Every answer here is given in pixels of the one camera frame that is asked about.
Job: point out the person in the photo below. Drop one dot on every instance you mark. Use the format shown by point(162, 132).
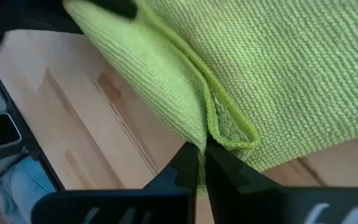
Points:
point(23, 186)

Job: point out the green microfiber towel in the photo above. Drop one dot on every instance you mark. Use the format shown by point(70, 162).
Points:
point(291, 77)

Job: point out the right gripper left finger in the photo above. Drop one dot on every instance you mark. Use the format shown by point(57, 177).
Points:
point(154, 205)

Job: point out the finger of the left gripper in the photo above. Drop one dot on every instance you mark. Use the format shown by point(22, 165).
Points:
point(117, 7)

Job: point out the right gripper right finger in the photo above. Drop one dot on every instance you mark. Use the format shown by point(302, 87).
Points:
point(259, 205)

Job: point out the black aluminium table frame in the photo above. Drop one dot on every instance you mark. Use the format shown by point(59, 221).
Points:
point(26, 140)

